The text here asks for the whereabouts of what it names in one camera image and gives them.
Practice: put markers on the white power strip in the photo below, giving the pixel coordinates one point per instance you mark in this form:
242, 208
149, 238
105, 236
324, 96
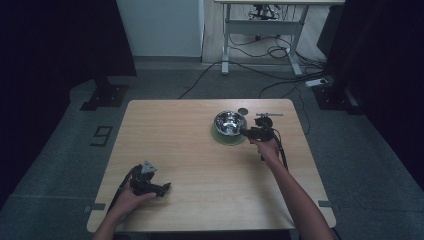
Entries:
316, 82

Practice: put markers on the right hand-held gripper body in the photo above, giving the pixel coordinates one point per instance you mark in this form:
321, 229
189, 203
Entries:
263, 130

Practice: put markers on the white panel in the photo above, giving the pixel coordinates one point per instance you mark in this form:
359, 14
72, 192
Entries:
160, 26

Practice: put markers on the person's right hand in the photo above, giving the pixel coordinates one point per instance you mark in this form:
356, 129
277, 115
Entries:
268, 151

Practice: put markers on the dark round disc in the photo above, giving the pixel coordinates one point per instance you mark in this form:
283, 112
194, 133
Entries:
243, 111

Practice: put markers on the stainless steel bowl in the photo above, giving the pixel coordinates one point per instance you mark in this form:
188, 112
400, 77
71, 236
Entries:
230, 123

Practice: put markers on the green round plate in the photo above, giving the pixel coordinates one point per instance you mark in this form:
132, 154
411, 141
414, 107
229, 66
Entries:
226, 140

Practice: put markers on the white desk frame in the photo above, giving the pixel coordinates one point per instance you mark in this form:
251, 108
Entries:
263, 27

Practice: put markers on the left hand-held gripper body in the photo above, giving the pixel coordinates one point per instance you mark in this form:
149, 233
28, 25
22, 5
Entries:
143, 180

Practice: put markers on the black curtain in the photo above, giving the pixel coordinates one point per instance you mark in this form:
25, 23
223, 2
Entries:
56, 40
386, 66

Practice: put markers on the person's left hand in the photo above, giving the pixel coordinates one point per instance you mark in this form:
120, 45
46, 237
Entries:
128, 203

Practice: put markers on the black stand base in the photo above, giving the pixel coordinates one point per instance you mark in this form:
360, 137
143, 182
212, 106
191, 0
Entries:
335, 98
105, 95

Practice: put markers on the dark device under desk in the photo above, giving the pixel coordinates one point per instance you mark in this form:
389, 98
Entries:
265, 10

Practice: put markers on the grey tape strip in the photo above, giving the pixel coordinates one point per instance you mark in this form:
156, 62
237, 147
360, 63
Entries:
325, 203
95, 207

